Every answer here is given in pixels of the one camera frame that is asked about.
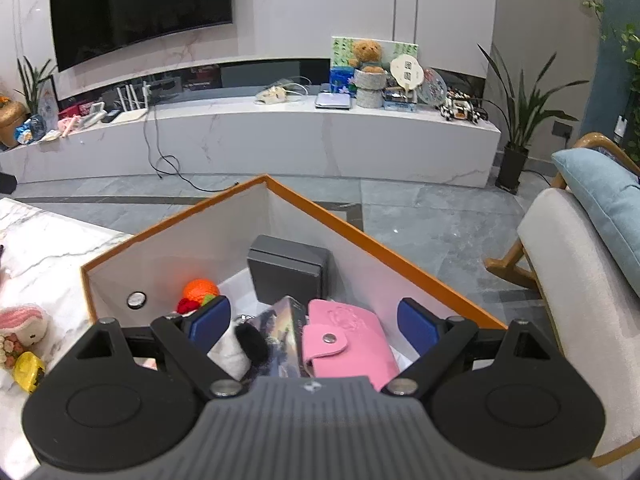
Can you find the large orange cardboard box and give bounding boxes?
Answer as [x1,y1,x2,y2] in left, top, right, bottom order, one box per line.
[80,174,508,391]

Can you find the yellow tape measure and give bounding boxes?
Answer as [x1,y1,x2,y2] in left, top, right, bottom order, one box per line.
[12,351,47,394]

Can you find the dark grey box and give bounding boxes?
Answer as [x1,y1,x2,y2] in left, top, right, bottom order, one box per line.
[246,234,331,306]

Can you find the grey laptop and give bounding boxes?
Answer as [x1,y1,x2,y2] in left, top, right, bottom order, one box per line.
[314,91,353,110]

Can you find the black television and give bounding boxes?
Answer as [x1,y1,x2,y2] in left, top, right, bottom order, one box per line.
[48,0,234,73]

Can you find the green leafy plant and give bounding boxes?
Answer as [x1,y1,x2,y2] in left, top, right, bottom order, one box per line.
[602,22,640,151]

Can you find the white crocheted bunny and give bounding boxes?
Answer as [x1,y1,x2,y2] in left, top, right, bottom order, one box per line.
[0,304,51,346]

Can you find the small green potted plant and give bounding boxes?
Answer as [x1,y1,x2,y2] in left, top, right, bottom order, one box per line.
[15,55,58,116]

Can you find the blue small box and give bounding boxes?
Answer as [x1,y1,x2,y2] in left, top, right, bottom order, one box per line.
[382,87,418,112]

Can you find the white router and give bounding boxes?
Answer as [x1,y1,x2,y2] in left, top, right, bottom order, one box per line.
[116,82,151,122]

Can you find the orange crocheted fruit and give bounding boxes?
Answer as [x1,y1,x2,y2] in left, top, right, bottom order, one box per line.
[182,279,221,306]

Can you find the white marble TV bench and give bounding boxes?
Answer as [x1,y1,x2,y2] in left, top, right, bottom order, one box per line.
[0,92,502,188]

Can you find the white plush dog toy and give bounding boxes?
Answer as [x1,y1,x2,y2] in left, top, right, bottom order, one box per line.
[207,322,271,381]

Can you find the brown teddy bear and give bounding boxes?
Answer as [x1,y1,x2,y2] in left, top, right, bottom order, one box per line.
[348,40,388,73]

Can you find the wooden armchair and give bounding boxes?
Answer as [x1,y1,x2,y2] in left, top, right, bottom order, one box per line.
[485,132,640,461]

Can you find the black cable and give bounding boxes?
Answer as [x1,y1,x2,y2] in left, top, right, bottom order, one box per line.
[142,107,241,192]

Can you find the tall leafy potted plant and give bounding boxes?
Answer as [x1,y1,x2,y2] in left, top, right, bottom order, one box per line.
[477,42,591,195]

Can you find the decorative round plate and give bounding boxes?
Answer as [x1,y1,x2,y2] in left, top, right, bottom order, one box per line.
[416,67,447,106]

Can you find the light blue cushion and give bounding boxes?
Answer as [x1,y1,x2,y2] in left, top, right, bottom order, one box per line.
[551,149,640,311]

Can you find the golden jar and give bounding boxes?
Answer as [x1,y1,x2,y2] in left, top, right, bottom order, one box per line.
[0,95,28,151]

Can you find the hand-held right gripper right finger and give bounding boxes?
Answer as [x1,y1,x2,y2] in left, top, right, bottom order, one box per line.
[381,296,566,397]

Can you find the blue snack bag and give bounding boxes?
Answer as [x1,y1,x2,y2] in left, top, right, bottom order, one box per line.
[14,114,47,145]

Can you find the flower painting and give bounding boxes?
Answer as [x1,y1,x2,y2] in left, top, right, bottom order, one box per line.
[330,36,418,96]

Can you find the pink wallet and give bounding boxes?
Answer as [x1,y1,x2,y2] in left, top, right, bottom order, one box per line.
[300,299,401,392]

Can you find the black white checkered toy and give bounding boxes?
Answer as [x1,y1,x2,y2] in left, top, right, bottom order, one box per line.
[440,87,490,123]

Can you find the dark printed card box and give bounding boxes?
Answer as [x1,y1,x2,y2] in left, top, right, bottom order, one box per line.
[250,296,313,378]

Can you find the white hand fan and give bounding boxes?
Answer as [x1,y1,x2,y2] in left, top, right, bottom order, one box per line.
[390,55,425,93]

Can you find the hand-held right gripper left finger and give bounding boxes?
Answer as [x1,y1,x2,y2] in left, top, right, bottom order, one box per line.
[75,294,247,401]

